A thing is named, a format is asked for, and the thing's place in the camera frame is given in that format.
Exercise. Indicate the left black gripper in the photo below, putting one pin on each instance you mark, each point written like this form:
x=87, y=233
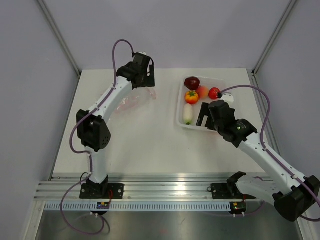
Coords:
x=148, y=81

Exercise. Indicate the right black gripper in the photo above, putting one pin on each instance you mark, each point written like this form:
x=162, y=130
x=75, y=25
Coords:
x=205, y=111

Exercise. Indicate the white radish with leaves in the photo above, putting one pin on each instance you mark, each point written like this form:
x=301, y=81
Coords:
x=188, y=114

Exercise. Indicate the clear zip top bag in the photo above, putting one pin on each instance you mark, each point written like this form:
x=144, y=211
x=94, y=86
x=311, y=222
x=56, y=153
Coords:
x=135, y=98

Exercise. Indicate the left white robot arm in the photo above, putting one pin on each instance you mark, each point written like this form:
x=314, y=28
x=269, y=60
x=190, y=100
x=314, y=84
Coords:
x=92, y=129

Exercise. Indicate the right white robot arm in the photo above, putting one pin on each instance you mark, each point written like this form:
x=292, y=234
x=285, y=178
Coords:
x=290, y=191

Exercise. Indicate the peach fruit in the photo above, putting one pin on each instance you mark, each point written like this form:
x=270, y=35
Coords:
x=202, y=92

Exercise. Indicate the red tomato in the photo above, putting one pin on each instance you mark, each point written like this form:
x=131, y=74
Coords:
x=213, y=93

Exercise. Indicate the white plastic basket tray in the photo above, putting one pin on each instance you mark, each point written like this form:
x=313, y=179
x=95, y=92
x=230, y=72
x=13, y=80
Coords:
x=204, y=81

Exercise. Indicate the dark red apple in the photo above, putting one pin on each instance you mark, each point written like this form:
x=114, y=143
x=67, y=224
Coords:
x=192, y=83

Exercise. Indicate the right circuit board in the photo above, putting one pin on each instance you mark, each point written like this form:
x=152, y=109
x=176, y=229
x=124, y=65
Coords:
x=239, y=206

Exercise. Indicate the circuit board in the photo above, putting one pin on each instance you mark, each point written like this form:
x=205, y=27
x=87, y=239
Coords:
x=103, y=205
x=239, y=206

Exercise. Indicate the left circuit board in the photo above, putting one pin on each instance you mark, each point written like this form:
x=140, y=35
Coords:
x=103, y=205

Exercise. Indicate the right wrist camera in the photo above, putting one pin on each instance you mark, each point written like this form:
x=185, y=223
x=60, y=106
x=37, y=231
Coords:
x=228, y=98

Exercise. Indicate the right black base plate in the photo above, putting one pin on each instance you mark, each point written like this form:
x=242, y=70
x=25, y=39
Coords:
x=223, y=191

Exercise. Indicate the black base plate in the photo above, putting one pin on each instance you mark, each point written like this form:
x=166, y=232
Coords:
x=117, y=191
x=223, y=191

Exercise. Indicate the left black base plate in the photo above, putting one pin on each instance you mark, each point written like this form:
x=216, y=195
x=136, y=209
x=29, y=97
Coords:
x=117, y=191

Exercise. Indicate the aluminium rail frame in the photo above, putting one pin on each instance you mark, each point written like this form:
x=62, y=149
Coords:
x=171, y=187

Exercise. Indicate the white slotted cable duct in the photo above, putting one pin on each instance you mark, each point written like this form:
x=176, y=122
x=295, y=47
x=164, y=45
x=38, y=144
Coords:
x=128, y=206

